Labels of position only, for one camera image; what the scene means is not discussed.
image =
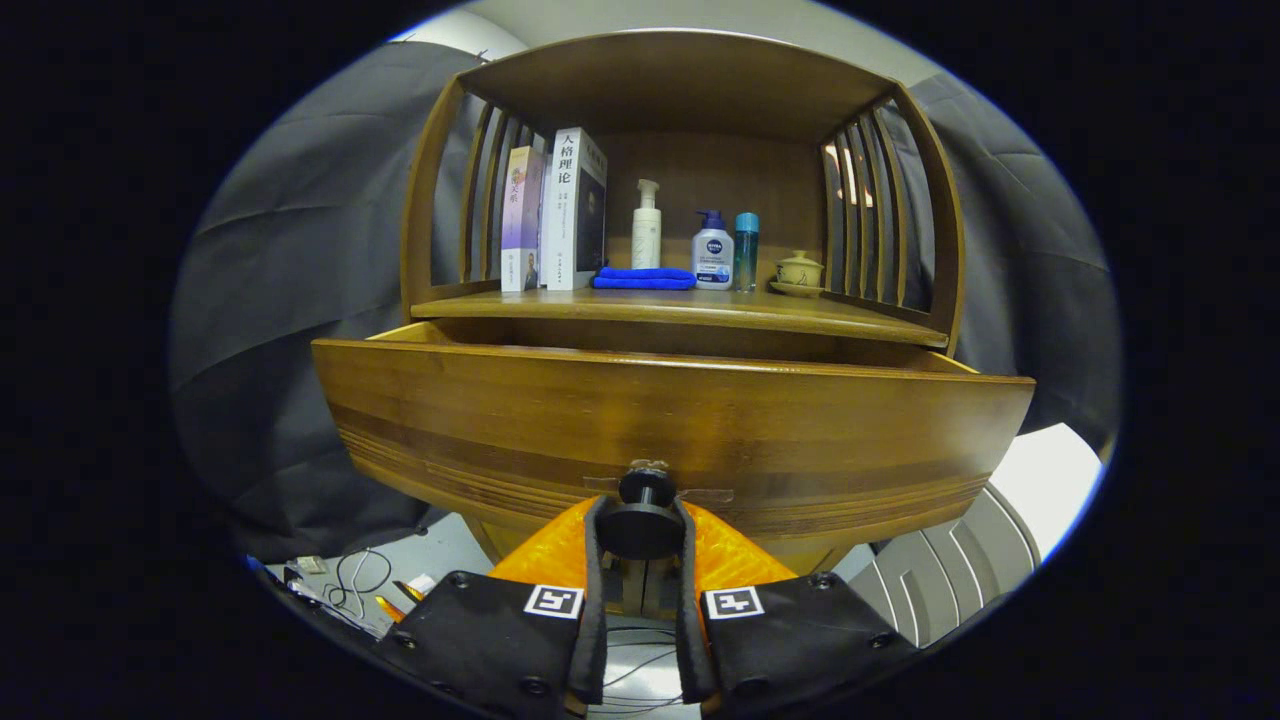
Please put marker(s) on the wooden countertop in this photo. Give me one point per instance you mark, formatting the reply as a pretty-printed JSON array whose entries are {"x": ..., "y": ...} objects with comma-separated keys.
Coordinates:
[{"x": 700, "y": 305}]

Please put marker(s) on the white side cabinet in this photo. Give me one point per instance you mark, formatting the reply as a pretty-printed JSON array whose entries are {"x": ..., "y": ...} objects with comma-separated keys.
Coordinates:
[{"x": 1050, "y": 480}]

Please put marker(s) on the white bottle with blue cap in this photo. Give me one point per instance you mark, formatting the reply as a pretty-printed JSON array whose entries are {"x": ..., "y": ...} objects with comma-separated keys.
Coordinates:
[{"x": 712, "y": 258}]

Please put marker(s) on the blue folded cloth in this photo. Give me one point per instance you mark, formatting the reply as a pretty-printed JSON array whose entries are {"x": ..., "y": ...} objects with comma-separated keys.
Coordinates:
[{"x": 645, "y": 279}]

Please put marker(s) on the wooden drawer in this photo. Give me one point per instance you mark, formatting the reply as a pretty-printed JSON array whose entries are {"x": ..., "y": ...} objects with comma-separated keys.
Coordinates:
[{"x": 600, "y": 420}]

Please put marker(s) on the brown wooden cabinet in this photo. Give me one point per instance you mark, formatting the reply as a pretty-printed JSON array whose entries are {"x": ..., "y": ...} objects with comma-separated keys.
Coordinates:
[{"x": 700, "y": 170}]

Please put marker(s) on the black backdrop cloth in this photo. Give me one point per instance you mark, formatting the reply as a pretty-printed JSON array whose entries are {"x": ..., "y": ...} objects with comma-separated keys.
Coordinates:
[{"x": 300, "y": 300}]

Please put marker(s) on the white book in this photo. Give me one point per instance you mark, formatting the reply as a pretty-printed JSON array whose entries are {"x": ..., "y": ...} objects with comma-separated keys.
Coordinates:
[{"x": 565, "y": 220}]

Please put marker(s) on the yellow lidded teacup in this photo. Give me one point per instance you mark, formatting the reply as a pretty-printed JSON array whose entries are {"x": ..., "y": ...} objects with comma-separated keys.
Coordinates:
[{"x": 800, "y": 272}]

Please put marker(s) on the purple book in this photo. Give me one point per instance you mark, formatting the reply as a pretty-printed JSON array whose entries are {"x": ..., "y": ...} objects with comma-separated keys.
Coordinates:
[{"x": 520, "y": 230}]

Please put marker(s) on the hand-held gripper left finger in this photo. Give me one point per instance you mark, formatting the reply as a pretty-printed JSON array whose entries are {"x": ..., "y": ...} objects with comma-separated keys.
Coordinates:
[{"x": 597, "y": 640}]

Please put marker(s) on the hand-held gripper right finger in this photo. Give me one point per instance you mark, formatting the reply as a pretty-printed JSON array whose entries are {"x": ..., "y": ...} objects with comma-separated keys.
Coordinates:
[{"x": 690, "y": 640}]

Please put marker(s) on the white pump bottle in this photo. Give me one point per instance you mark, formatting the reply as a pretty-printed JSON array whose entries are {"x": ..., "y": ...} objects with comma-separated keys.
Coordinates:
[{"x": 646, "y": 235}]

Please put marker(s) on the teal bottle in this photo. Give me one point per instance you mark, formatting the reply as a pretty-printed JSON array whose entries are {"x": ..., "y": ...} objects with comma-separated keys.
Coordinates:
[{"x": 746, "y": 255}]

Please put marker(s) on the black drawer knob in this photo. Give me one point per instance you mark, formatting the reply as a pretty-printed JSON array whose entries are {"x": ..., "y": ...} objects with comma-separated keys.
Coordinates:
[{"x": 640, "y": 525}]

